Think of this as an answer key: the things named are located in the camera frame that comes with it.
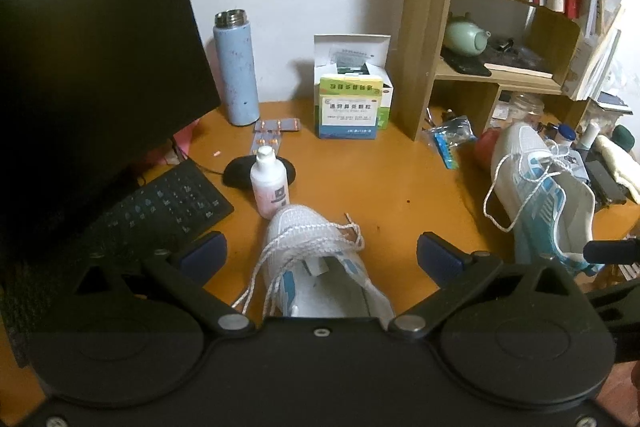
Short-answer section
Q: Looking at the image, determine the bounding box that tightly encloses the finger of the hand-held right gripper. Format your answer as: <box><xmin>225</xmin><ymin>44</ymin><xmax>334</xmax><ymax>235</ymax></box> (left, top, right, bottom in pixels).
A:
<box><xmin>589</xmin><ymin>278</ymin><xmax>640</xmax><ymax>363</ymax></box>
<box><xmin>584</xmin><ymin>237</ymin><xmax>640</xmax><ymax>264</ymax></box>

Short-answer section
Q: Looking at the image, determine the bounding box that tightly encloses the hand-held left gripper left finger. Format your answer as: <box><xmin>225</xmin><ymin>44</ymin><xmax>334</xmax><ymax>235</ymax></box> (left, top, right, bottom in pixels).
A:
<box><xmin>75</xmin><ymin>231</ymin><xmax>256</xmax><ymax>340</ymax></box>

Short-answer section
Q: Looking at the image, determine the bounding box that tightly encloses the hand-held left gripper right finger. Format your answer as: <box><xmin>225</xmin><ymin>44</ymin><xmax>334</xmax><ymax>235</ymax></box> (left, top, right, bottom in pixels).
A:
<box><xmin>387</xmin><ymin>231</ymin><xmax>583</xmax><ymax>340</ymax></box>

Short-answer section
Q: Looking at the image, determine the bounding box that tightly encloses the white shoelace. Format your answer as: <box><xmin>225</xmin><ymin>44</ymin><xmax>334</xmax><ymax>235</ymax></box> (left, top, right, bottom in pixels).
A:
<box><xmin>231</xmin><ymin>214</ymin><xmax>366</xmax><ymax>315</ymax></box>
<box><xmin>482</xmin><ymin>142</ymin><xmax>581</xmax><ymax>233</ymax></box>

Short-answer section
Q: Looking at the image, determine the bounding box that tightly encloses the white blue sneaker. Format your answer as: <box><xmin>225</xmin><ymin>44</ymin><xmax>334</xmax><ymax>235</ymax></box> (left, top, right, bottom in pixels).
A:
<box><xmin>490</xmin><ymin>122</ymin><xmax>603</xmax><ymax>278</ymax></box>
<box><xmin>247</xmin><ymin>203</ymin><xmax>396</xmax><ymax>325</ymax></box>

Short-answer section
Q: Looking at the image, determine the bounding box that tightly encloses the black keyboard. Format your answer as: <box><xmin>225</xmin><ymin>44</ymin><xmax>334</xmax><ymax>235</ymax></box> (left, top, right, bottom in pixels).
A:
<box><xmin>0</xmin><ymin>158</ymin><xmax>235</xmax><ymax>370</ymax></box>

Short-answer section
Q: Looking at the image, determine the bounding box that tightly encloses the black box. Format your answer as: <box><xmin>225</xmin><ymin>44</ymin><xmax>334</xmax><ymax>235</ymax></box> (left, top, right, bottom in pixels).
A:
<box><xmin>585</xmin><ymin>159</ymin><xmax>628</xmax><ymax>208</ymax></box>

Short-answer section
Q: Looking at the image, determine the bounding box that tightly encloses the black computer mouse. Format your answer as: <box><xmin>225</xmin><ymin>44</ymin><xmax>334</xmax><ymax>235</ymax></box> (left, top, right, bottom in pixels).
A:
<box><xmin>222</xmin><ymin>155</ymin><xmax>298</xmax><ymax>188</ymax></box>

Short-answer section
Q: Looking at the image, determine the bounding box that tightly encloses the cream cloth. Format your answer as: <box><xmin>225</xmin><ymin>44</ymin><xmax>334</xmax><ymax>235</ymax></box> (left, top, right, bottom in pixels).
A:
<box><xmin>592</xmin><ymin>134</ymin><xmax>640</xmax><ymax>205</ymax></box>

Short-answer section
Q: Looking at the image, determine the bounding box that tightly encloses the white lotion bottle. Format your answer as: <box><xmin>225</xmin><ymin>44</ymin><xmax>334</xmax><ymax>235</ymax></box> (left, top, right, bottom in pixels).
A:
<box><xmin>250</xmin><ymin>146</ymin><xmax>292</xmax><ymax>219</ymax></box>

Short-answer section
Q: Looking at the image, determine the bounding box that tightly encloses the blue packet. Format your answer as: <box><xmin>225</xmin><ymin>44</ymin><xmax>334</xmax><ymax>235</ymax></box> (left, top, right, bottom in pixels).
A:
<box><xmin>434</xmin><ymin>132</ymin><xmax>460</xmax><ymax>170</ymax></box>

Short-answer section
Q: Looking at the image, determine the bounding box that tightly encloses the red round object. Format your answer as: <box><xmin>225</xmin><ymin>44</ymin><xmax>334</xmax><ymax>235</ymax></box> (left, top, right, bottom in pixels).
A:
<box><xmin>474</xmin><ymin>129</ymin><xmax>501</xmax><ymax>170</ymax></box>

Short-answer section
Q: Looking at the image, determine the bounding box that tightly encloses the pink box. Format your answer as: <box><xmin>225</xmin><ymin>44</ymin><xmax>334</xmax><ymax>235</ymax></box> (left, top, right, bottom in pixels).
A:
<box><xmin>145</xmin><ymin>114</ymin><xmax>202</xmax><ymax>168</ymax></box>

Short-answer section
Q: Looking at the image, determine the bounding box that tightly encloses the small white bottle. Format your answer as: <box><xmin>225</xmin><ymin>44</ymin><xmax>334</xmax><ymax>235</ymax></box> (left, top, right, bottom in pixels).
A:
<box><xmin>580</xmin><ymin>122</ymin><xmax>601</xmax><ymax>150</ymax></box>

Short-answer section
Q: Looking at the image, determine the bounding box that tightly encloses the dark green round object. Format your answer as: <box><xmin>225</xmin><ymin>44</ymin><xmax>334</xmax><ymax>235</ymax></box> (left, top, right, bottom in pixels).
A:
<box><xmin>612</xmin><ymin>124</ymin><xmax>640</xmax><ymax>152</ymax></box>

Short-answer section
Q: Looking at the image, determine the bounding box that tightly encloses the white bottle blue cap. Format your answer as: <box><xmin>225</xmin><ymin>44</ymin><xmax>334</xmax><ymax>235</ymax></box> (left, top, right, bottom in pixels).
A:
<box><xmin>555</xmin><ymin>124</ymin><xmax>576</xmax><ymax>152</ymax></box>

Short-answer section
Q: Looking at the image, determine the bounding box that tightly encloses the clear plastic bag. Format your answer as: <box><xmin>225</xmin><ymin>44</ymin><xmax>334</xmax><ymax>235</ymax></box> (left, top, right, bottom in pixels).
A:
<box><xmin>422</xmin><ymin>112</ymin><xmax>476</xmax><ymax>158</ymax></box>

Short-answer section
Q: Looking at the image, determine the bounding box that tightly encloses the dark blue booklet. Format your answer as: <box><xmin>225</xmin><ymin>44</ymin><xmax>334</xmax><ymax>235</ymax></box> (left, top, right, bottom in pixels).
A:
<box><xmin>595</xmin><ymin>92</ymin><xmax>633</xmax><ymax>112</ymax></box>

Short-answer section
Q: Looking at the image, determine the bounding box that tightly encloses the glass jar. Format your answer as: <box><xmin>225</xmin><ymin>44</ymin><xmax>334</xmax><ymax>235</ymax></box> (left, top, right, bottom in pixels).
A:
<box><xmin>509</xmin><ymin>93</ymin><xmax>546</xmax><ymax>128</ymax></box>

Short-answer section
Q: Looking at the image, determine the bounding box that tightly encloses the white blue medicine box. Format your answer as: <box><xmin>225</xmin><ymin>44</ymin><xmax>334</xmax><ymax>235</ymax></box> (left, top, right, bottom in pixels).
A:
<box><xmin>316</xmin><ymin>76</ymin><xmax>387</xmax><ymax>141</ymax></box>

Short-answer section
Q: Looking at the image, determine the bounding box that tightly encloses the light blue thermos bottle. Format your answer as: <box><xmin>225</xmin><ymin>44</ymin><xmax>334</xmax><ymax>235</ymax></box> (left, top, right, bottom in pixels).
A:
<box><xmin>213</xmin><ymin>9</ymin><xmax>260</xmax><ymax>126</ymax></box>

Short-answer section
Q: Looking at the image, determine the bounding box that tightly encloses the stack of papers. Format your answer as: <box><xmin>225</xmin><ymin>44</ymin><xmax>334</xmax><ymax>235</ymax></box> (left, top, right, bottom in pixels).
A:
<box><xmin>562</xmin><ymin>0</ymin><xmax>626</xmax><ymax>102</ymax></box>

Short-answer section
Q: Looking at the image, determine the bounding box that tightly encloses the green teapot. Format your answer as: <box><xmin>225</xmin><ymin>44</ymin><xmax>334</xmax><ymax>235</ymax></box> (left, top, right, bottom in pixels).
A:
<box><xmin>444</xmin><ymin>12</ymin><xmax>492</xmax><ymax>55</ymax></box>

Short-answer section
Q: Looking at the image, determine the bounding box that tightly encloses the black computer monitor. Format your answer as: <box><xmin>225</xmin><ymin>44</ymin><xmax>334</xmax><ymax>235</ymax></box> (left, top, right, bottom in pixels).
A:
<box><xmin>0</xmin><ymin>0</ymin><xmax>223</xmax><ymax>233</ymax></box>

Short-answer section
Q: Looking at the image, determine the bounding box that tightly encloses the open white green box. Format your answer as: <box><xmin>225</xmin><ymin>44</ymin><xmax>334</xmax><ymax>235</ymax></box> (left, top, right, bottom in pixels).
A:
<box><xmin>314</xmin><ymin>34</ymin><xmax>395</xmax><ymax>131</ymax></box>

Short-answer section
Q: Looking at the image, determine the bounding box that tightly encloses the wooden bookshelf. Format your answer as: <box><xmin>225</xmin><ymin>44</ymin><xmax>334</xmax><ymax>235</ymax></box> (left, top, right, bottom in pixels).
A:
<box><xmin>385</xmin><ymin>0</ymin><xmax>626</xmax><ymax>142</ymax></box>

